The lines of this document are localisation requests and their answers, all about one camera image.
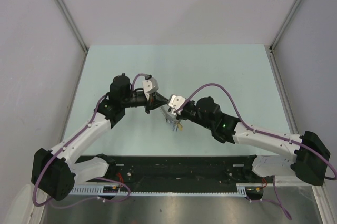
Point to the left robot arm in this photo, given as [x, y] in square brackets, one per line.
[57, 170]

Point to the aluminium frame rail left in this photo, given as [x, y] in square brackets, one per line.
[78, 69]

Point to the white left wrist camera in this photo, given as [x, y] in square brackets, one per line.
[150, 85]

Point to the aluminium frame post right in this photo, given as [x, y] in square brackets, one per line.
[289, 17]

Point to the white slotted cable duct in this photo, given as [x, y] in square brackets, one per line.
[110, 190]

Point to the steel disc keyring holder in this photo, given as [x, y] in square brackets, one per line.
[169, 118]

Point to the aluminium frame post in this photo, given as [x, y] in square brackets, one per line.
[289, 17]
[71, 24]

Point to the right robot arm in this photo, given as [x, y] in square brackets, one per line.
[305, 156]

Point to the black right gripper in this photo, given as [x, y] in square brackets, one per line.
[181, 116]

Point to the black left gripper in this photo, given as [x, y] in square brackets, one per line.
[155, 102]

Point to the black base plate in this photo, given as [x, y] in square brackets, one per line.
[185, 174]

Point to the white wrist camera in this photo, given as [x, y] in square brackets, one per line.
[150, 85]
[175, 104]

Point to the aluminium frame post left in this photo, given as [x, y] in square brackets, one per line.
[71, 24]

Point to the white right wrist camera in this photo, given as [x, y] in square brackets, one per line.
[175, 104]

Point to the aluminium frame rail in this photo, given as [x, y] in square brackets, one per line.
[78, 69]
[282, 75]

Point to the aluminium frame rail right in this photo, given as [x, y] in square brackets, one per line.
[282, 75]

